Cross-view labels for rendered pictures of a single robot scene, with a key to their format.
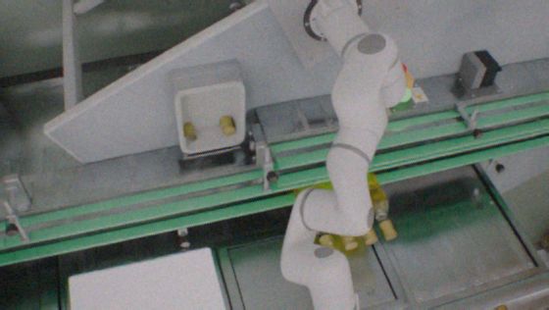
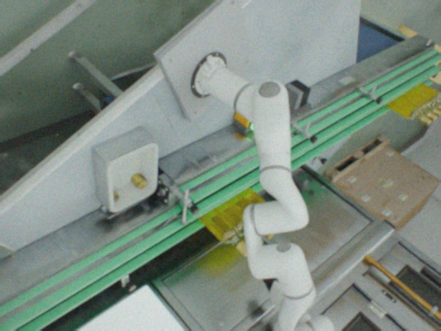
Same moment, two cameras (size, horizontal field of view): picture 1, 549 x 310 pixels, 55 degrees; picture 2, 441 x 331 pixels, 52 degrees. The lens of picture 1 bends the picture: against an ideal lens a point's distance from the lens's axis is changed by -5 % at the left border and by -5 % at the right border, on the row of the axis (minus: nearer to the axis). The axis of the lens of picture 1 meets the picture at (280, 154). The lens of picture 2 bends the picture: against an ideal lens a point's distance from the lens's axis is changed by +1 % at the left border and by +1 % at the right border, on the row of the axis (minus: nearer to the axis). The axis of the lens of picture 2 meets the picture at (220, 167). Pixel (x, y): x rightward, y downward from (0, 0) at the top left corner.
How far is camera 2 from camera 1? 0.42 m
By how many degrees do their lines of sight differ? 21
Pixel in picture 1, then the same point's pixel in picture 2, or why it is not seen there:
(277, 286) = (213, 295)
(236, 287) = (183, 308)
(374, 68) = (281, 106)
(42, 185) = not seen: outside the picture
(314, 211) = (263, 220)
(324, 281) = (294, 267)
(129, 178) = (68, 248)
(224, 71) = (138, 137)
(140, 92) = (68, 171)
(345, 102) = (270, 134)
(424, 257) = (298, 238)
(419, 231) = not seen: hidden behind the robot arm
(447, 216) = not seen: hidden behind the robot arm
